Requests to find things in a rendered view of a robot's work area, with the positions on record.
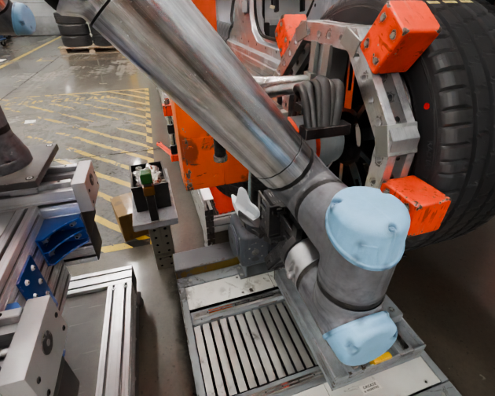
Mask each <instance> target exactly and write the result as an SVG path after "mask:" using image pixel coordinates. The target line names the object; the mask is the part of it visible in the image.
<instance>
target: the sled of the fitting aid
mask: <svg viewBox="0 0 495 396"><path fill-rule="evenodd" d="M274 280H275V281H276V283H277V286H278V288H279V289H280V292H281V294H282V295H283V297H284V300H285V301H286V303H287V304H288V307H289V309H290V311H291V313H292V315H293V317H294V318H295V321H296V323H297V325H298V326H299V328H300V330H301V332H302V334H303V336H304V338H305V340H306V342H307V344H308V346H309V348H310V349H311V351H312V353H313V355H314V357H315V359H316V361H317V363H318V365H319V367H320V369H321V371H322V372H323V374H324V377H325V379H326V380H327V382H328V385H329V386H330V388H331V389H332V391H334V390H336V389H339V388H341V387H345V386H346V385H349V384H351V383H354V382H357V381H359V380H363V379H364V378H367V377H369V376H372V375H375V374H376V373H379V372H382V371H385V370H387V369H390V368H393V367H394V366H397V365H400V364H403V363H405V362H407V361H411V360H412V359H415V358H418V357H419V356H420V355H421V354H422V352H423V350H424V348H425V346H426V344H425V343H424V341H423V340H422V339H421V338H420V337H419V336H418V335H417V334H416V333H415V332H414V330H413V329H412V328H411V327H410V326H409V324H408V323H407V322H406V321H405V319H404V318H403V317H402V318H401V320H400V321H399V322H396V323H395V325H396V327H397V330H398V336H397V339H396V340H395V342H394V344H393V345H392V346H391V347H390V349H389V350H387V351H386V352H385V353H384V354H382V355H381V356H379V357H378V358H376V359H375V360H373V361H370V362H368V363H365V364H363V365H356V366H350V365H345V364H343V363H342V362H341V361H340V360H339V359H338V358H337V357H336V354H335V353H334V351H333V350H332V348H331V347H330V346H329V345H328V344H327V343H326V341H325V339H323V337H322V334H321V332H320V330H319V328H318V327H317V325H316V323H315V321H314V319H313V318H312V316H311V315H310V312H309V310H308V309H307V308H306V305H305V304H304V302H303V300H302V299H301V297H300V295H299V293H298V292H297V290H296V289H295V286H294V284H293V283H292V281H291V279H288V278H287V273H286V271H285V269H284V268H283V269H278V270H274Z"/></svg>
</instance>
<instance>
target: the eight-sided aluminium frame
mask: <svg viewBox="0 0 495 396"><path fill-rule="evenodd" d="M371 26H372V25H363V24H351V23H343V22H337V21H330V20H301V22H300V24H299V26H298V27H297V28H296V29H295V34H294V35H293V37H292V39H291V41H290V43H289V45H288V48H287V49H286V51H285V53H284V56H283V57H282V59H281V61H280V63H279V65H278V67H277V69H275V72H274V75H273V76H283V75H301V73H302V72H303V70H304V68H305V67H306V66H307V64H308V62H309V60H310V46H311V41H312V40H314V41H318V43H319V44H322V45H324V44H326V43H327V44H330V45H332V47H335V48H338V49H341V50H346V51H347V52H348V54H349V57H350V61H351V64H352V67H353V70H354V74H355V76H356V80H357V84H358V86H359V89H360V92H361V96H362V99H363V101H364V105H365V109H366V112H367V114H368V119H369V122H370V124H371V127H372V132H373V134H374V137H375V147H374V150H373V154H372V159H371V163H370V166H369V169H368V174H367V178H366V181H365V186H366V187H372V188H375V189H380V188H381V185H382V182H383V181H386V180H390V179H395V178H402V177H406V176H407V175H408V172H409V168H410V166H411V163H412V161H413V157H414V155H415V153H416V152H417V145H418V143H419V140H420V134H419V131H418V129H417V128H418V122H417V121H415V119H414V117H413V113H412V111H411V108H410V106H409V102H408V99H407V97H406V94H405V90H404V87H403V85H402V81H401V78H400V75H399V73H398V72H396V73H387V74H377V75H374V74H373V73H372V71H371V69H370V67H369V65H368V63H367V61H366V59H365V56H364V54H363V53H362V51H361V48H360V45H361V42H362V41H363V39H364V38H365V36H366V35H367V33H368V32H369V29H370V28H371ZM294 96H295V95H288V96H284V106H283V109H284V110H286V111H287V112H288V117H290V116H292V114H293V105H294Z"/></svg>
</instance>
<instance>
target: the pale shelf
mask: <svg viewBox="0 0 495 396"><path fill-rule="evenodd" d="M164 170H165V172H166V176H167V180H168V187H169V192H170V201H171V205H172V206H169V207H162V208H158V209H157V210H158V214H159V222H151V218H150V214H149V211H142V212H137V208H136V206H135V202H134V197H133V193H132V217H133V229H134V232H138V231H142V230H147V229H155V228H159V227H163V226H170V225H174V224H178V215H177V211H176V207H175V204H174V197H173V193H172V190H171V184H170V180H169V176H168V173H167V168H166V169H164Z"/></svg>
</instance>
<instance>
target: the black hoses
mask: <svg viewBox="0 0 495 396"><path fill-rule="evenodd" d="M293 92H294V93H295V95H296V97H297V98H298V99H299V100H300V101H298V102H296V103H295V110H296V111H297V112H298V113H299V114H301V115H303V122H304V124H303V125H299V134H300V135H301V137H302V138H303V139H304V140H305V141H309V140H314V139H320V138H330V137H336V136H343V135H348V134H350V128H351V124H350V123H348V122H347V121H345V120H343V119H341V114H342V109H343V106H344V101H343V98H344V84H343V82H342V81H341V80H340V79H328V78H326V77H325V76H323V75H320V76H317V77H315V78H313V79H310V80H309V81H308V80H303V81H302V82H298V83H296V84H295V85H294V86H293ZM340 119H341V120H340Z"/></svg>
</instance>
